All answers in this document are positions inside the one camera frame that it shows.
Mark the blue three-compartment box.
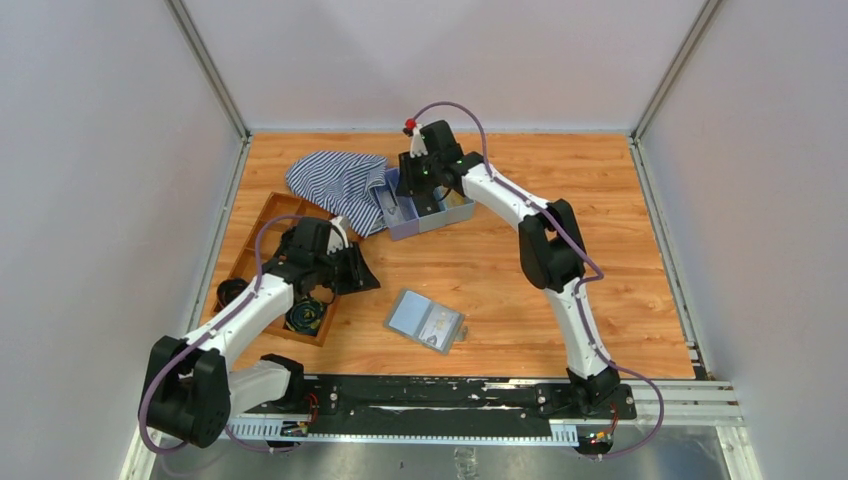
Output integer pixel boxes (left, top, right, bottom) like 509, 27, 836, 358
373, 168, 475, 241

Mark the grey card holder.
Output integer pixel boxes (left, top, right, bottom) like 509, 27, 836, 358
383, 288, 465, 355

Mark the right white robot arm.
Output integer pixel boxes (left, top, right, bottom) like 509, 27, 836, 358
397, 119, 626, 416

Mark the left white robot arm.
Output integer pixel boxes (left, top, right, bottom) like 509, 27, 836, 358
137, 214, 380, 455

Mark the silver card in box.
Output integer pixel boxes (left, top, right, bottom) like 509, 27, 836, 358
378, 190, 406, 227

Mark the patterned card in holder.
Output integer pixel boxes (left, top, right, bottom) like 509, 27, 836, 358
419, 316, 463, 352

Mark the striped blue white cloth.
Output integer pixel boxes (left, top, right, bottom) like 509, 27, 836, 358
285, 150, 388, 237

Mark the black coiled cable roll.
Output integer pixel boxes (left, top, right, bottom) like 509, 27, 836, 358
284, 298, 329, 337

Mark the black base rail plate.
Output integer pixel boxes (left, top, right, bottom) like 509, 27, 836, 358
239, 373, 637, 440

